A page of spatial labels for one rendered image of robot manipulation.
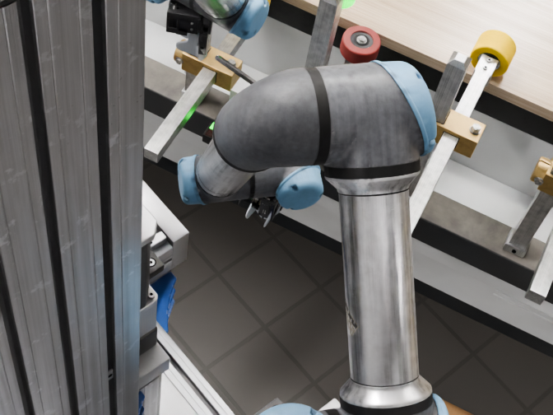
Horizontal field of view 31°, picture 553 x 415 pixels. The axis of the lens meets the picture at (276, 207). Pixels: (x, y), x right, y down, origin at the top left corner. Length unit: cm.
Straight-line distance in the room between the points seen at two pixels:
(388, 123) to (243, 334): 158
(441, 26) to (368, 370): 108
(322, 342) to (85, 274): 193
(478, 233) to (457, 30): 42
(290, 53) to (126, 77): 165
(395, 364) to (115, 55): 71
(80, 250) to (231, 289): 198
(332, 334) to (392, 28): 94
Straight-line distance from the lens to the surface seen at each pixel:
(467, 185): 229
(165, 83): 222
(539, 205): 199
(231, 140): 120
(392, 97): 117
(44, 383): 93
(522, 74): 214
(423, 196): 181
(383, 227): 120
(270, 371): 265
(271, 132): 115
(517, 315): 271
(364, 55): 207
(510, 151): 223
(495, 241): 213
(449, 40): 215
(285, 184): 154
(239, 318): 271
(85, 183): 71
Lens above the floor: 241
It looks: 56 degrees down
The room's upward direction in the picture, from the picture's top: 13 degrees clockwise
